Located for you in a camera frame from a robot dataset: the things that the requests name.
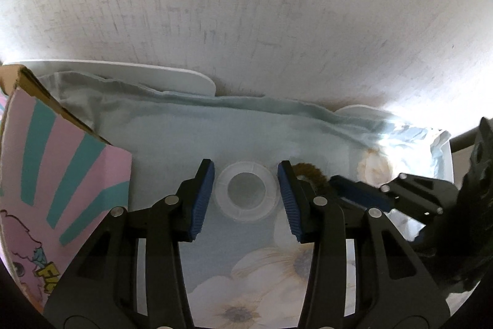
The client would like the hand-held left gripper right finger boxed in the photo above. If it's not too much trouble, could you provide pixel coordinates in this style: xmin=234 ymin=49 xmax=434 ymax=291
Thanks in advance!
xmin=277 ymin=160 xmax=450 ymax=329

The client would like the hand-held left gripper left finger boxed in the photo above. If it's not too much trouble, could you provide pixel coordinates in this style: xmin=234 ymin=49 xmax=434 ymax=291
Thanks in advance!
xmin=43 ymin=158 xmax=215 ymax=329

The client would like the cardboard box with pink lining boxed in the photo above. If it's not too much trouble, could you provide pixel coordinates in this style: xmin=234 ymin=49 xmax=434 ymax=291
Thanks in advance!
xmin=0 ymin=63 xmax=133 ymax=314

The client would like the white tray table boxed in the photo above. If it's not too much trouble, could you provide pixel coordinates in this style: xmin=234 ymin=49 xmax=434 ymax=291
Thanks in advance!
xmin=4 ymin=60 xmax=455 ymax=199

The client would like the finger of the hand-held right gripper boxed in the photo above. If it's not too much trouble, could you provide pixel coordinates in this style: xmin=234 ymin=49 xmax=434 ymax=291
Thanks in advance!
xmin=329 ymin=173 xmax=459 ymax=224

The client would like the light blue floral cloth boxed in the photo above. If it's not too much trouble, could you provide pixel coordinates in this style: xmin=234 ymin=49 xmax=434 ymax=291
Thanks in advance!
xmin=36 ymin=71 xmax=451 ymax=329

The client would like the translucent white tape roll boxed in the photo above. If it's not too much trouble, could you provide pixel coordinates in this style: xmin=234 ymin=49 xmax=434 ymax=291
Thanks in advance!
xmin=213 ymin=160 xmax=280 ymax=221

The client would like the brown hair scrunchie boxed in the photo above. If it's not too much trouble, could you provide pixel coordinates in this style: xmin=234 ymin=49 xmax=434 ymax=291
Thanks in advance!
xmin=291 ymin=162 xmax=330 ymax=200

